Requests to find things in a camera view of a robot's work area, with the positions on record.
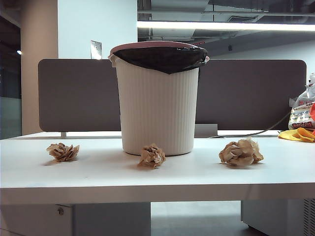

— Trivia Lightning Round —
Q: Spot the small round brown paper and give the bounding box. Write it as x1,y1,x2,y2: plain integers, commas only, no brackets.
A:
137,144,167,170

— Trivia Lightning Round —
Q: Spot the large brown paper ball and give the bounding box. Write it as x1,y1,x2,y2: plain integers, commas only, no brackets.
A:
218,137,264,167

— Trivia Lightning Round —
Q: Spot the white ribbed trash can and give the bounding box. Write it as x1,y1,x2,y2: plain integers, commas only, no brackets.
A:
113,55,200,157

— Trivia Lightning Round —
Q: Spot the black trash bag liner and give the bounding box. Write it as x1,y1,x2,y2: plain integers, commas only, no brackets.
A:
113,46,207,75

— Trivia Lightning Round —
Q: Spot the grey desk divider panel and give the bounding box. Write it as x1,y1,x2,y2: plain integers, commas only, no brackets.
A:
37,58,308,133

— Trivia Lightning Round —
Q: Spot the long ceiling light strip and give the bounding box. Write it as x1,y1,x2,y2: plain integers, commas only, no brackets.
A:
137,21,315,32

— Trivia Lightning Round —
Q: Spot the white drawer cabinet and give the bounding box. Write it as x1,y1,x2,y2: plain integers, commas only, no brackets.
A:
0,203,151,236

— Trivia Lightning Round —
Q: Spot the ceiling air vent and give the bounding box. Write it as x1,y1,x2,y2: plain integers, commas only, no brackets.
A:
228,15,257,23

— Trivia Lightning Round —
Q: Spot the yellow cloth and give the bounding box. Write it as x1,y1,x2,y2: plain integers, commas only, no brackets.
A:
278,127,315,143

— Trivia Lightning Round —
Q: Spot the printed clear plastic bag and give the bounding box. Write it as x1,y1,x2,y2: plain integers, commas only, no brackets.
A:
287,72,315,131

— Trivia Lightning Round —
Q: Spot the white cabinet with vent grille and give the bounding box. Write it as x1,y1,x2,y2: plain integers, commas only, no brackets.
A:
240,198,315,236

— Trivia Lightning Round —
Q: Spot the metal wall plate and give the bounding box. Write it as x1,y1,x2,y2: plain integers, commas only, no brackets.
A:
90,40,103,60

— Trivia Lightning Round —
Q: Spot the grey cable on desk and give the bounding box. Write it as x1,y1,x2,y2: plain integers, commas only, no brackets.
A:
209,110,293,138

